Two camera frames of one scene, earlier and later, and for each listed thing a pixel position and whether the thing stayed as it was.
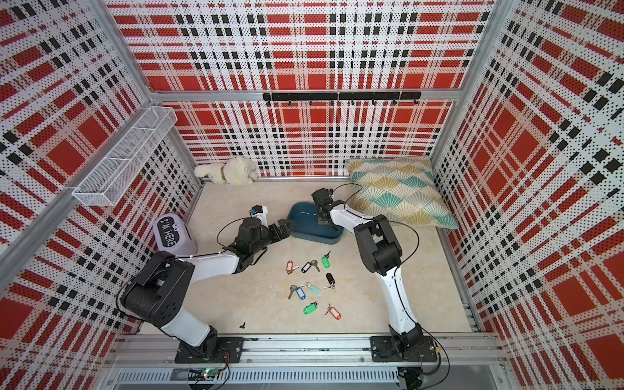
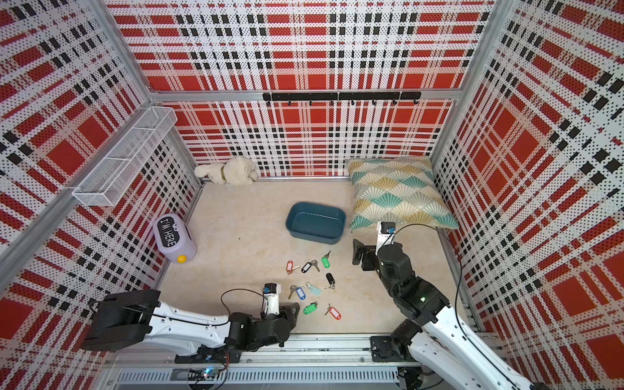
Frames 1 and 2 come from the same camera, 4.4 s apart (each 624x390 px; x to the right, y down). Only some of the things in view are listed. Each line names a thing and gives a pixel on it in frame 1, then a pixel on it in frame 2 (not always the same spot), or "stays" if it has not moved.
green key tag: [310, 308] stays
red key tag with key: [333, 312] stays
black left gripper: [284, 232] → [287, 312]
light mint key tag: [314, 290] stays
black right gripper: [320, 218] → [370, 256]
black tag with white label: [306, 267] stays
